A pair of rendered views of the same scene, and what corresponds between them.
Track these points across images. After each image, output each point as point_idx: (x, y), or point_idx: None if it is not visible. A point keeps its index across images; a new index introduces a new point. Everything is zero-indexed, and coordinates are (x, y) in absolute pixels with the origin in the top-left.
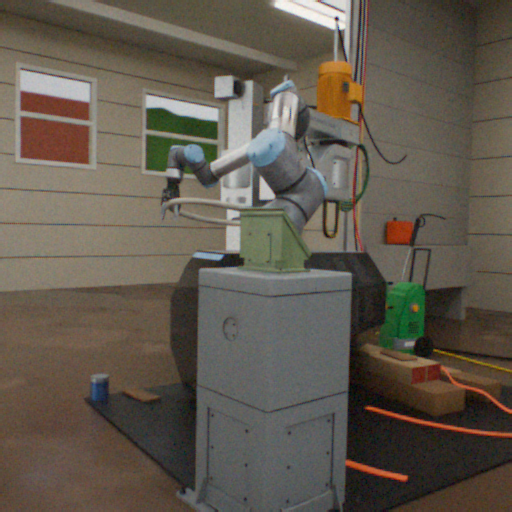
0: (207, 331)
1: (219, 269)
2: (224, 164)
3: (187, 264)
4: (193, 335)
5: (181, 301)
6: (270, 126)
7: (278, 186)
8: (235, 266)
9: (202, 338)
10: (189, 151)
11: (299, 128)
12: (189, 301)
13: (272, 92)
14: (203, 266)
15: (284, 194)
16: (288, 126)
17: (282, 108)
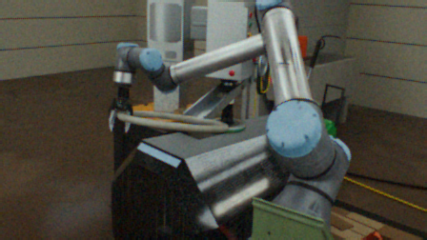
0: None
1: None
2: (188, 72)
3: (132, 159)
4: (144, 234)
5: (126, 194)
6: (281, 78)
7: (304, 174)
8: (195, 175)
9: None
10: (147, 59)
11: None
12: (137, 199)
13: (261, 5)
14: (156, 170)
15: (309, 181)
16: (304, 80)
17: (287, 43)
